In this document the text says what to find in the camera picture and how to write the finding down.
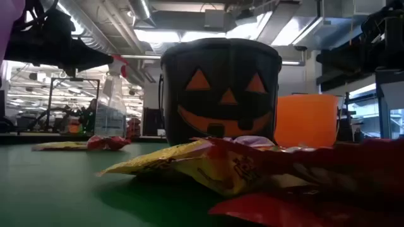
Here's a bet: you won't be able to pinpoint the orange pumpkin bucket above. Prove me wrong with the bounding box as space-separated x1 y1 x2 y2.
273 93 340 149

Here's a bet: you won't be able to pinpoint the purple plastic bucket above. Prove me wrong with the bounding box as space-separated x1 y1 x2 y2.
0 0 26 62

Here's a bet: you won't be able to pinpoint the clear spray bottle red trigger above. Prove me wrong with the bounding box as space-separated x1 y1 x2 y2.
93 55 129 139

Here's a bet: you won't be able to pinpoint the person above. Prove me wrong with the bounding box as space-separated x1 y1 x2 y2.
78 98 97 133

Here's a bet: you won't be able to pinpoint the black pumpkin face bucket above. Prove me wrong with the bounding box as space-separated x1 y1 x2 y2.
159 37 283 148

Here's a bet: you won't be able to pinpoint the shiny round ventilation duct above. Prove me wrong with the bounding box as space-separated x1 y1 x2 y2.
128 0 156 28

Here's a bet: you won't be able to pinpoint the red storage bins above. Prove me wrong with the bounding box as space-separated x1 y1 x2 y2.
126 117 142 138

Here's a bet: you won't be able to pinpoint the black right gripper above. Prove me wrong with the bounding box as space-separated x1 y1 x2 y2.
316 0 404 74

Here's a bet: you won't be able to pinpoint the green table mat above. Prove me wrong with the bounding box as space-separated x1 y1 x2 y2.
0 141 404 227

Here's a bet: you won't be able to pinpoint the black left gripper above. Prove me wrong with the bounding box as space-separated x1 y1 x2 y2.
23 8 114 72

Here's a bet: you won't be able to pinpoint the grey ceiling box unit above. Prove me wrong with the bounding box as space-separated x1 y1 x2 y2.
204 9 227 32

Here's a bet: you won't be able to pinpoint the black wire rack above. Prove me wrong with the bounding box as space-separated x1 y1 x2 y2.
339 91 367 143

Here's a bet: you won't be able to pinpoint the purple sour candy pack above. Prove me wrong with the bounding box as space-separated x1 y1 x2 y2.
232 135 276 148

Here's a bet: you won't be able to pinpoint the ribbed silver ventilation duct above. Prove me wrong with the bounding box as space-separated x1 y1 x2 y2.
58 0 119 55

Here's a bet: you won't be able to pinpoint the rectangular metal air duct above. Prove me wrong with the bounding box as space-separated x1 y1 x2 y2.
257 0 364 51

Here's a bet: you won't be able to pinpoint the ceiling light panel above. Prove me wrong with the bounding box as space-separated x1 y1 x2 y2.
134 29 227 44

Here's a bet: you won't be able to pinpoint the black metal frame stand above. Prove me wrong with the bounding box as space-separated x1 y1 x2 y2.
47 77 101 134

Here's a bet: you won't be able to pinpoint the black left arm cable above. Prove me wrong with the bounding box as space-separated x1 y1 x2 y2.
14 0 60 31

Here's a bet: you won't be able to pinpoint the black cabinet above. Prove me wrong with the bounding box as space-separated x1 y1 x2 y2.
142 107 165 137

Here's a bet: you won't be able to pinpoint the yellow sour candy pack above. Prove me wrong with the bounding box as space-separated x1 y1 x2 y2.
96 138 282 197
31 141 90 151

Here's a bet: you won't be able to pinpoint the black metal rack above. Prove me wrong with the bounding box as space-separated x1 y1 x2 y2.
374 67 404 139

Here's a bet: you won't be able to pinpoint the red Skittles candy pack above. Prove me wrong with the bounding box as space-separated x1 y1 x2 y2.
86 135 132 151
206 137 404 227

